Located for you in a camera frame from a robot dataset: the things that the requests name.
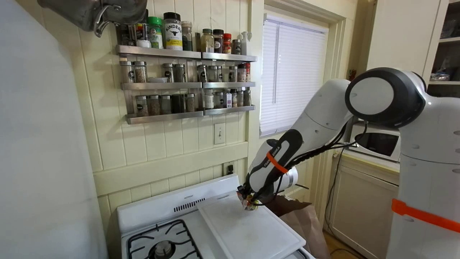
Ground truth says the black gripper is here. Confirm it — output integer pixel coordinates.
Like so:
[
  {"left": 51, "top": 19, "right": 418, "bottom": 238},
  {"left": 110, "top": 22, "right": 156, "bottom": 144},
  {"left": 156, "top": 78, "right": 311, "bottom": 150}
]
[{"left": 237, "top": 186, "right": 261, "bottom": 210}]

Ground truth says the white window blind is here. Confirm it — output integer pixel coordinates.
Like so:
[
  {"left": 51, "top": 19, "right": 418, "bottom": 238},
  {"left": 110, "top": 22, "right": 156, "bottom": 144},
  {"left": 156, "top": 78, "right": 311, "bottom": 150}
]
[{"left": 258, "top": 16, "right": 327, "bottom": 137}]

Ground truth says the large white-label spice jar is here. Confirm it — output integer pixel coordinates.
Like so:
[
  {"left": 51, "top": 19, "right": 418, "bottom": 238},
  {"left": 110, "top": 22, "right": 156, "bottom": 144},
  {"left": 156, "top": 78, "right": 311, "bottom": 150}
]
[{"left": 163, "top": 12, "right": 182, "bottom": 50}]

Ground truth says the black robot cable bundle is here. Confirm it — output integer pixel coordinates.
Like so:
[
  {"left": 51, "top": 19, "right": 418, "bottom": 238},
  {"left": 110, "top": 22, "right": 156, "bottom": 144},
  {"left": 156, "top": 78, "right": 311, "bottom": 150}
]
[{"left": 242, "top": 120, "right": 369, "bottom": 203}]

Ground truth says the brown paper bag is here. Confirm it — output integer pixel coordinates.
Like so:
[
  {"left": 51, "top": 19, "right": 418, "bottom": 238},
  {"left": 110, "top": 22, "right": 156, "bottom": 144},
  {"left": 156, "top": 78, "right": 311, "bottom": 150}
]
[{"left": 267, "top": 196, "right": 330, "bottom": 259}]

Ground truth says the white kitchen cabinet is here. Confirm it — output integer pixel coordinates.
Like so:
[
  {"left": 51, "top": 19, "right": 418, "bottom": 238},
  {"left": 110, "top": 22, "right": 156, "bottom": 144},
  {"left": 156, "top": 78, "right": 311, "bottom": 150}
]
[{"left": 327, "top": 151, "right": 399, "bottom": 259}]

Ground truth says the white refrigerator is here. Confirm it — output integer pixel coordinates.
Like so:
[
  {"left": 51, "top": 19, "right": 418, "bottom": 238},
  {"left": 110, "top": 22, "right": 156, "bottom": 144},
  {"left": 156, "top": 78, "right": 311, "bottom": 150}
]
[{"left": 0, "top": 0, "right": 107, "bottom": 259}]

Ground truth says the white cutting board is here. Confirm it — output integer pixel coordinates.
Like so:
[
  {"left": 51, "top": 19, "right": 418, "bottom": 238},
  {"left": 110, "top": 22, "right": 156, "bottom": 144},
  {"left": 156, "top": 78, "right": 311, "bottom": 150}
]
[{"left": 196, "top": 193, "right": 306, "bottom": 259}]

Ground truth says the white wall outlet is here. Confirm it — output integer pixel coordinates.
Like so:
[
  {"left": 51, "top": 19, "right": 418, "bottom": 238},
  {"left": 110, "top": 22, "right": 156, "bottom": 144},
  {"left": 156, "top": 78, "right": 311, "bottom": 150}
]
[{"left": 214, "top": 124, "right": 227, "bottom": 144}]

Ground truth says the green lid spice jar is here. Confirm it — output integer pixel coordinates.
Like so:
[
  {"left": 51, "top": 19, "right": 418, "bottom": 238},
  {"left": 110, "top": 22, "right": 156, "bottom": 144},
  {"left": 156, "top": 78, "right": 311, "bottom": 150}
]
[{"left": 147, "top": 16, "right": 162, "bottom": 49}]

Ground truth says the black wall outlet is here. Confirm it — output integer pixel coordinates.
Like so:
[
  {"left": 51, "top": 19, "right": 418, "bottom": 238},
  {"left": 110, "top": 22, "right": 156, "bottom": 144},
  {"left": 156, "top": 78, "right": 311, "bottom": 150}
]
[{"left": 224, "top": 164, "right": 234, "bottom": 176}]

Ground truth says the metal spice rack shelf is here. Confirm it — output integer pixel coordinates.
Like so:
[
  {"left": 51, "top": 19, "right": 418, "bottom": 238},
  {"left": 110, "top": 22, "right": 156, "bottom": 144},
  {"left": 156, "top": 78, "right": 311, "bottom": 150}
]
[{"left": 114, "top": 45, "right": 255, "bottom": 124}]

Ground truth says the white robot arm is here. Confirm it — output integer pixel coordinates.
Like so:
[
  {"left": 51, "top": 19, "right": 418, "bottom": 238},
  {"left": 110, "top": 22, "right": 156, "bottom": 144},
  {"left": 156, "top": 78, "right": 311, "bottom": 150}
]
[{"left": 237, "top": 68, "right": 460, "bottom": 259}]

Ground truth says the white gas stove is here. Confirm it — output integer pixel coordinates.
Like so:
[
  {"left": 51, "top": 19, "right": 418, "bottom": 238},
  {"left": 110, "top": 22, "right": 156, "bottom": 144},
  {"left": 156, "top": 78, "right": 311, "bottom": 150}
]
[{"left": 117, "top": 174, "right": 314, "bottom": 259}]

